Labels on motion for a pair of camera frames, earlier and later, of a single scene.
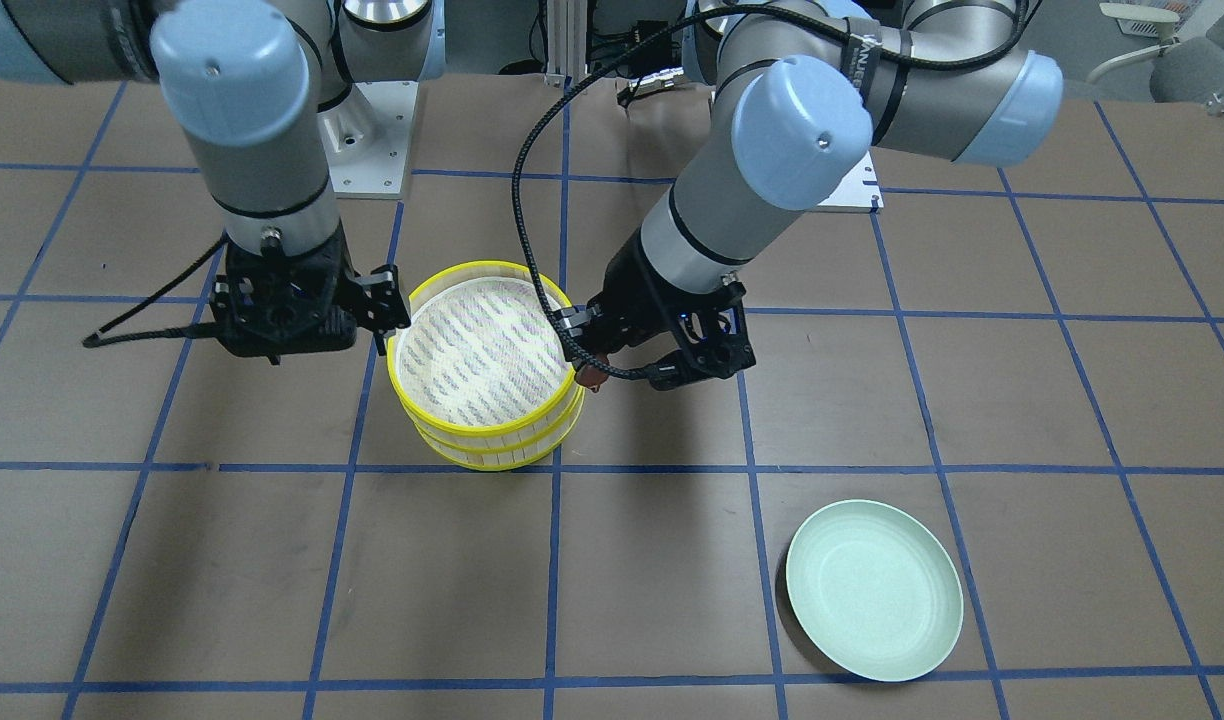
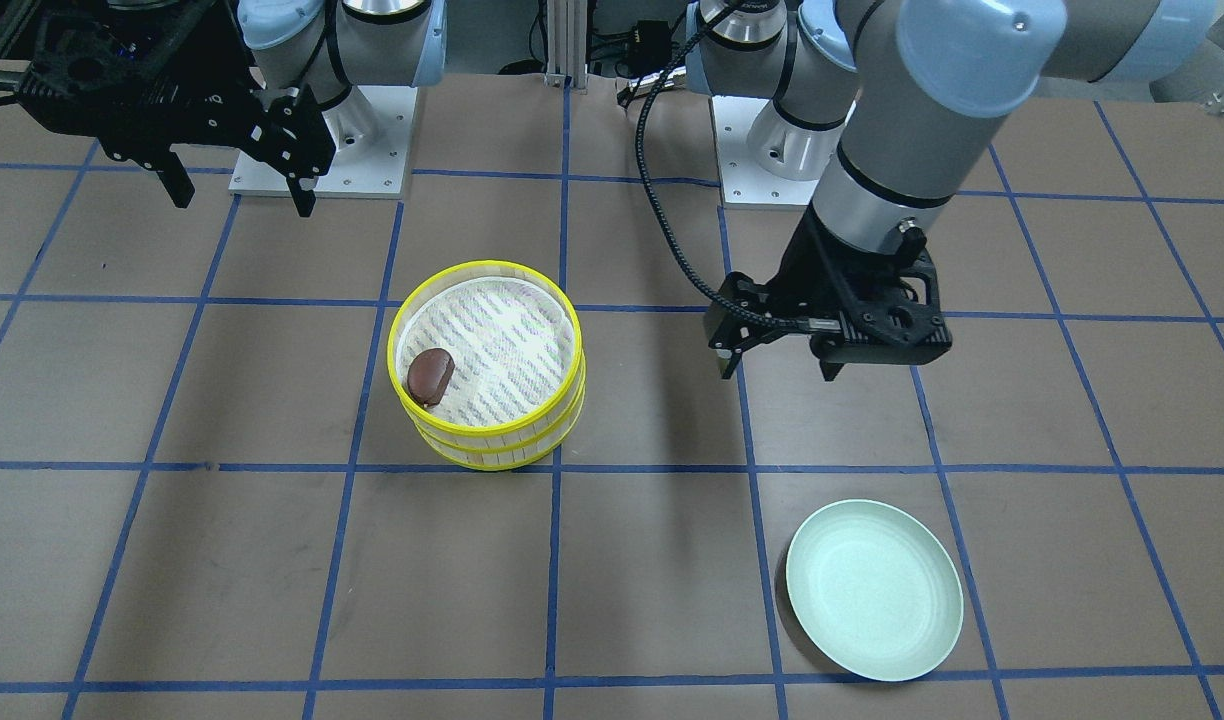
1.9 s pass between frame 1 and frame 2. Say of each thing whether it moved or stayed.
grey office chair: stayed
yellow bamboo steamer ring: stayed
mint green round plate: stayed
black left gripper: moved
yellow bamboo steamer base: stayed
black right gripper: moved
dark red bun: moved
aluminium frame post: stayed
